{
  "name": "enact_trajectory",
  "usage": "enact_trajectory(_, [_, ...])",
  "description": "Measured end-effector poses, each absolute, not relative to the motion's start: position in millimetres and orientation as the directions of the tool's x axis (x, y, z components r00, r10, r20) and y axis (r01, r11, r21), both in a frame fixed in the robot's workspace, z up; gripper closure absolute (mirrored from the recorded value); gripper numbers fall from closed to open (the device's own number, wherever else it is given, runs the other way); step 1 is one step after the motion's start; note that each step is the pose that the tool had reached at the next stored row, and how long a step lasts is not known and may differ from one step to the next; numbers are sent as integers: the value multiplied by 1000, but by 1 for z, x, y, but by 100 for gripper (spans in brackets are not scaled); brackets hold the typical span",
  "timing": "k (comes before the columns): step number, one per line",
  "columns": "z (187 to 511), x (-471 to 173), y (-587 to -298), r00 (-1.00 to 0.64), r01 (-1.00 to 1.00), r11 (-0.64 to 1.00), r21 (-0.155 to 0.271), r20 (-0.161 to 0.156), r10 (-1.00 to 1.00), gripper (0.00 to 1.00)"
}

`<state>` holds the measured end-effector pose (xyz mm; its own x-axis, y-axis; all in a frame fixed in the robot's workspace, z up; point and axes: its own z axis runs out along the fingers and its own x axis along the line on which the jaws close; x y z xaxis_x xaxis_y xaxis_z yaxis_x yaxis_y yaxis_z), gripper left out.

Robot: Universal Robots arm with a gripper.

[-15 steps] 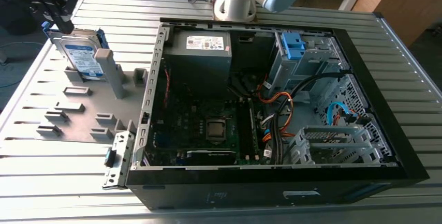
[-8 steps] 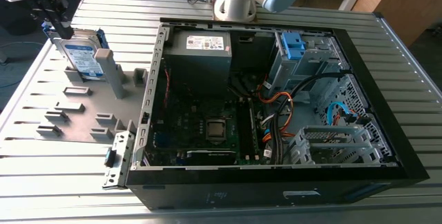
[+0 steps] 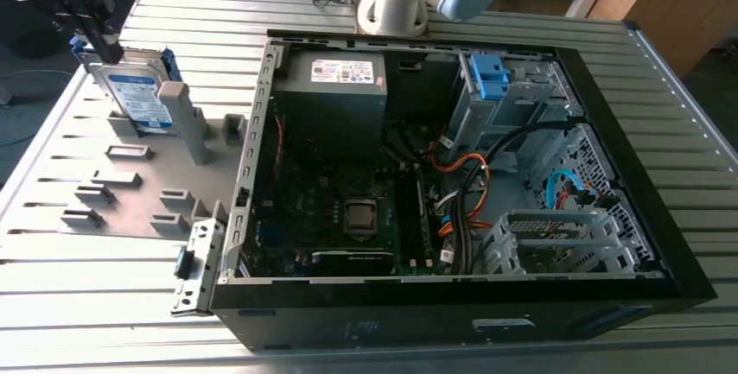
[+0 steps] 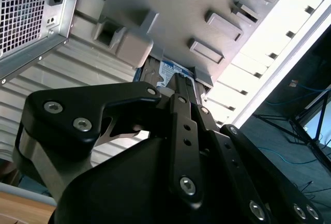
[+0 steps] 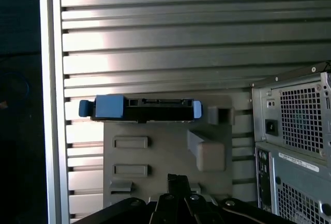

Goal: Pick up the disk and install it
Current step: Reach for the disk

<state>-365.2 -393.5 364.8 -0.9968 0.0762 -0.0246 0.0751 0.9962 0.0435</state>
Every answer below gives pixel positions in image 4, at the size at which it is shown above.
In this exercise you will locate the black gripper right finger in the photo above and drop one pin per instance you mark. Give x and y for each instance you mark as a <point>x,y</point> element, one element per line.
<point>232,151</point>

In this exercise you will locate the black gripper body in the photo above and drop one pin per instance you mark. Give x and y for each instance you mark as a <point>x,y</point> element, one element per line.
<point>124,187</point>

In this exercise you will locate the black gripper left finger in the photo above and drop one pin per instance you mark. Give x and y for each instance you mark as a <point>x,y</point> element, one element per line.
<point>64,115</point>

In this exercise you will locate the hard disk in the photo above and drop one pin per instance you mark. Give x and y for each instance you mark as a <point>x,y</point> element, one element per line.
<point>168,67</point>

